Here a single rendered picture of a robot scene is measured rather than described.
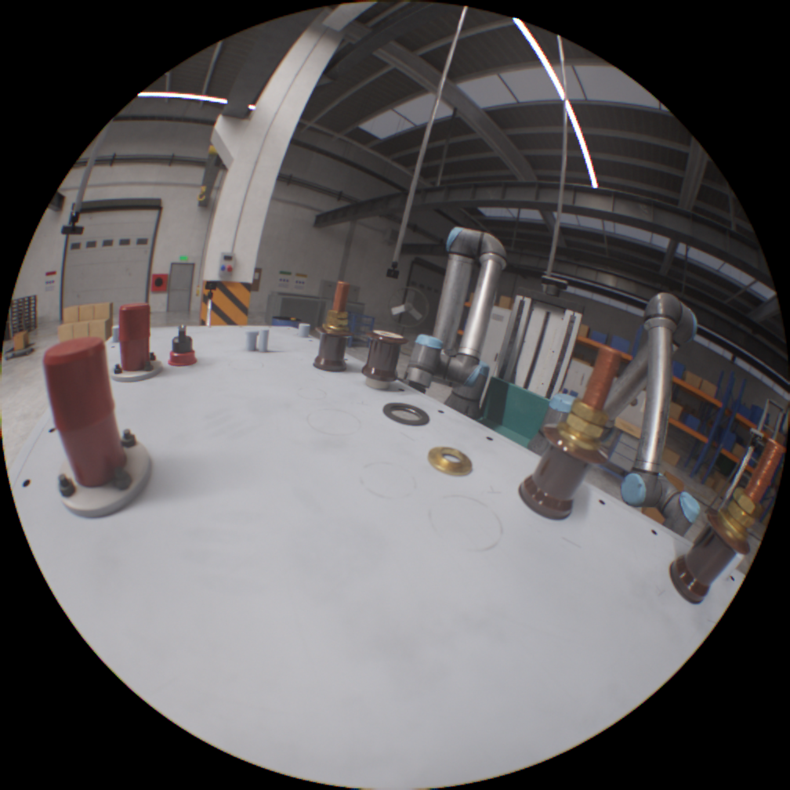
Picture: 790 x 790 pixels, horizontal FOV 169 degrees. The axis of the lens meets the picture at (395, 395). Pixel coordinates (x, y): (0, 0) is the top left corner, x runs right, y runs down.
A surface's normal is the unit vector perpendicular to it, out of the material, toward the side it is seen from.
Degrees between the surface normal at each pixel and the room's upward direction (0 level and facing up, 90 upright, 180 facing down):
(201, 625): 0
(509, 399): 90
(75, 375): 89
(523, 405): 90
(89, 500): 0
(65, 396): 89
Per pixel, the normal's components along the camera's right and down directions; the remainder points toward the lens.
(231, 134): 0.67, 0.39
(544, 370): -0.66, 0.11
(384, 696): 0.21, -0.92
